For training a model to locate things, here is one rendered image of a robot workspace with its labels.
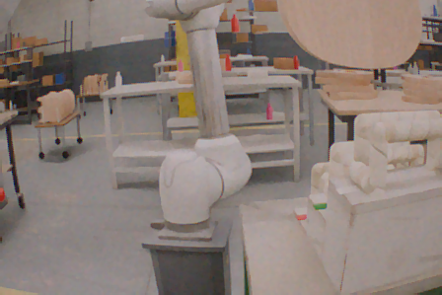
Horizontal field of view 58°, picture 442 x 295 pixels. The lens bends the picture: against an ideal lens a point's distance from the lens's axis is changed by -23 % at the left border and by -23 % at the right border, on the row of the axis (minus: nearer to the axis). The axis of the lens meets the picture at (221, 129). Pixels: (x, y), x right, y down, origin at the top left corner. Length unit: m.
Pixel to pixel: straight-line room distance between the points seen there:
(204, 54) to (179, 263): 0.71
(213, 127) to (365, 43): 0.87
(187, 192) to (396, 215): 0.97
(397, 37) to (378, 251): 0.48
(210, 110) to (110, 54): 10.44
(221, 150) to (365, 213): 1.06
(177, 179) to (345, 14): 0.84
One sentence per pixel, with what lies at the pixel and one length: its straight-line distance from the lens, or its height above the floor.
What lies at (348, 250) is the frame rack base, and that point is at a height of 1.03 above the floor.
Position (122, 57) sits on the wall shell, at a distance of 12.02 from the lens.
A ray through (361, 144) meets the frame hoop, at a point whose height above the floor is 1.17.
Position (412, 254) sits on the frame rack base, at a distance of 0.77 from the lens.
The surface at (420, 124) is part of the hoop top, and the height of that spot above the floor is 1.21.
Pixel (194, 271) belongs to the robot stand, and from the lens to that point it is 1.62.
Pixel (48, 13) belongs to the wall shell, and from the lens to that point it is 12.72.
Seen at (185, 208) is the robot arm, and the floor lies 0.81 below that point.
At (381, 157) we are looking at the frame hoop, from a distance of 0.68.
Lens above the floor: 1.33
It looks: 11 degrees down
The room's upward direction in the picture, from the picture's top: 3 degrees counter-clockwise
